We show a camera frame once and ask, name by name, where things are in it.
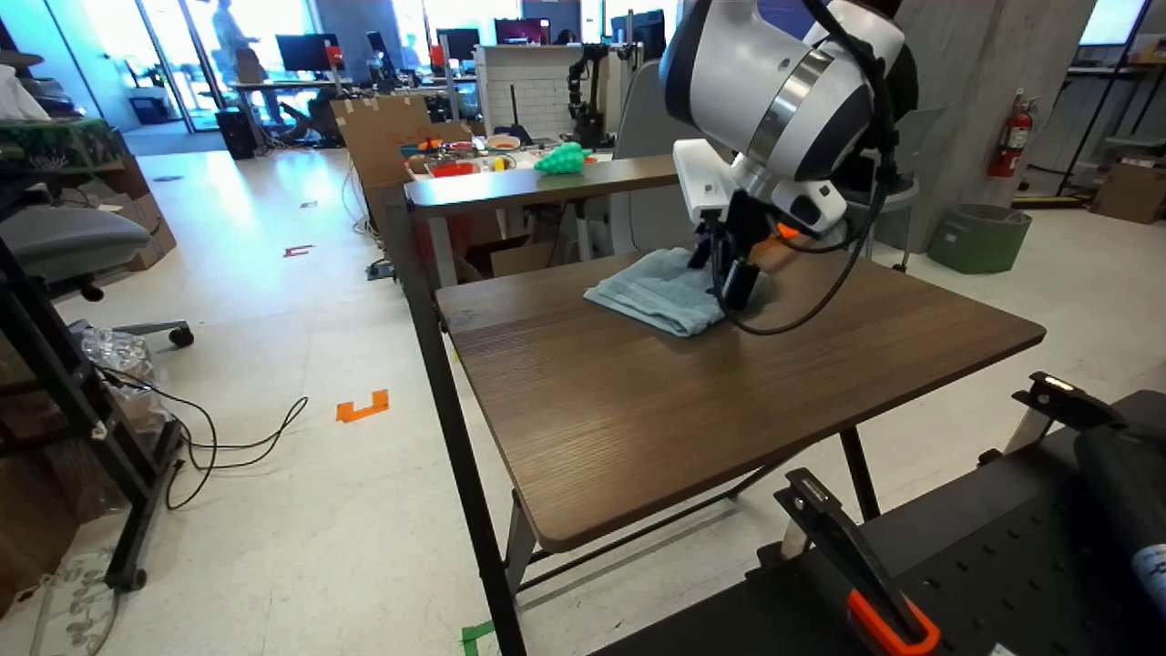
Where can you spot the green floor tape mark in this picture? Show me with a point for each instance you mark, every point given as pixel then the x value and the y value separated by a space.
pixel 477 639

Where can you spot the black bar with label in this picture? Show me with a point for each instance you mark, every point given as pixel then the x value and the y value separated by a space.
pixel 1130 487

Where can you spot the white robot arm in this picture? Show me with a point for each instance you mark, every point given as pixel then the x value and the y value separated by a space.
pixel 779 85

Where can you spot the black computer monitor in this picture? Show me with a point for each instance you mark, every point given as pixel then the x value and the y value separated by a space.
pixel 522 29
pixel 299 51
pixel 456 41
pixel 641 27

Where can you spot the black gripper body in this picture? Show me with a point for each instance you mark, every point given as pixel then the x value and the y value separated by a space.
pixel 749 228

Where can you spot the red fire extinguisher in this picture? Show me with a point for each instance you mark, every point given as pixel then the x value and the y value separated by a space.
pixel 1012 141

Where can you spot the pale grey chair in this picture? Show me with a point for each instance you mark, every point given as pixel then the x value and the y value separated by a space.
pixel 641 204

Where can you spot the black slanted pole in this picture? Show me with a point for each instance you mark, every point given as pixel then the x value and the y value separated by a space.
pixel 1100 104

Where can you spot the brown wooden table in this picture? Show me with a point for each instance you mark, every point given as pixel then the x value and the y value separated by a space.
pixel 467 487

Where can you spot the black desk device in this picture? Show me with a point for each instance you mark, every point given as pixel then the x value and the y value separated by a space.
pixel 587 97

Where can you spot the grey office chair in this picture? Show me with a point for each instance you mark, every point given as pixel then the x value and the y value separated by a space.
pixel 61 239

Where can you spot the red plastic object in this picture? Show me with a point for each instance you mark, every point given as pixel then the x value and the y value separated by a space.
pixel 455 168

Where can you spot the black equipment stand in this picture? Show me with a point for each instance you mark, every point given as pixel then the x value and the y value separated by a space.
pixel 84 412

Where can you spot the green plants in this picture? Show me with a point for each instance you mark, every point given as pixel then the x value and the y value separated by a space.
pixel 61 143

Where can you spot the orange plastic object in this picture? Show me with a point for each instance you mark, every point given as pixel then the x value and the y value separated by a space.
pixel 793 234

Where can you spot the orange floor tape mark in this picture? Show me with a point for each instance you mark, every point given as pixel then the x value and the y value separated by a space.
pixel 361 411

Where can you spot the brown cardboard panel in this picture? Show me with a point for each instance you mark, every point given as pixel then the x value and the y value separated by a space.
pixel 387 147

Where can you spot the wooden background desk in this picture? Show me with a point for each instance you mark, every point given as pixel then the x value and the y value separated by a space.
pixel 548 185

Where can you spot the green plastic object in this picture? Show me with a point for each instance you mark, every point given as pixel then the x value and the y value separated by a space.
pixel 568 158

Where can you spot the green bin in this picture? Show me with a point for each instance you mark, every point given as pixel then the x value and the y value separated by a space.
pixel 977 239

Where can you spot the crumpled clear plastic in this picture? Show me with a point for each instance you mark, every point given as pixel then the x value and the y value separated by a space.
pixel 111 352

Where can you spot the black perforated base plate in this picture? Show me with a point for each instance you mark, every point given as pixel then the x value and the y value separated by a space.
pixel 997 583

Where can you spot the clear plastic sheet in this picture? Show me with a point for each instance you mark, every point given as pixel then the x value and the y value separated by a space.
pixel 76 606

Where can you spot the white partition panel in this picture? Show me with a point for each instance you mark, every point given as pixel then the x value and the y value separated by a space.
pixel 522 85

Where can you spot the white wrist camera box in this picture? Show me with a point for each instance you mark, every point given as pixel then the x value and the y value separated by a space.
pixel 697 185

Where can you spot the light blue towel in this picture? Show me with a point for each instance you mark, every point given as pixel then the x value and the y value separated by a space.
pixel 657 294

